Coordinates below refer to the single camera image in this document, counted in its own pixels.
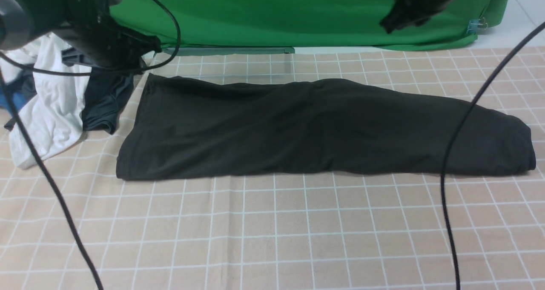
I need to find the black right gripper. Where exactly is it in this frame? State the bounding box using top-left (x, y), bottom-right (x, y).
top-left (379, 0), bottom-right (453, 34)

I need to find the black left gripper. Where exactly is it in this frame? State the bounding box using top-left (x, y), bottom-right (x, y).
top-left (53, 16), bottom-right (161, 71)

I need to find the dark gray long-sleeved shirt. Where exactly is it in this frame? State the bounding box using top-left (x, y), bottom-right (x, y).
top-left (116, 73), bottom-right (537, 181)

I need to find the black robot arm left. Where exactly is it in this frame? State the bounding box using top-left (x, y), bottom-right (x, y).
top-left (0, 0), bottom-right (161, 71)

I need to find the blue binder clip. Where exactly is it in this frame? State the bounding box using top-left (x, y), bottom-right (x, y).
top-left (466, 18), bottom-right (488, 34)

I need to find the dark teal garment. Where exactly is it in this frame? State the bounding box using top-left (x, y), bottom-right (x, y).
top-left (4, 47), bottom-right (147, 135)

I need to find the white crumpled garment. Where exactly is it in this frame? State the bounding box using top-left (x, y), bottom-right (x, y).
top-left (6, 34), bottom-right (92, 160)

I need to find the green backdrop cloth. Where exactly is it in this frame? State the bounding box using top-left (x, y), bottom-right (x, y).
top-left (85, 0), bottom-right (514, 53)

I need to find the blue garment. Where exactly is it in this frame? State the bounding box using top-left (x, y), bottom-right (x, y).
top-left (0, 90), bottom-right (26, 116)

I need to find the gray metal base bar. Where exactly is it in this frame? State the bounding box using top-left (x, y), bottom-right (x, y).
top-left (163, 46), bottom-right (295, 57)

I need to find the checkered beige tablecloth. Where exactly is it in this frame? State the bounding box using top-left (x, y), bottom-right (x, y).
top-left (0, 47), bottom-right (545, 290)

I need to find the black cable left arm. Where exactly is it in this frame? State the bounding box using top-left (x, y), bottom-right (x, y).
top-left (0, 0), bottom-right (181, 290)

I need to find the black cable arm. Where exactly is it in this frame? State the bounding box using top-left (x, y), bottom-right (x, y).
top-left (0, 0), bottom-right (181, 290)
top-left (440, 22), bottom-right (545, 290)

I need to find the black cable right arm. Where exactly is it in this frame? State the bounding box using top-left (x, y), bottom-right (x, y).
top-left (440, 22), bottom-right (545, 290)

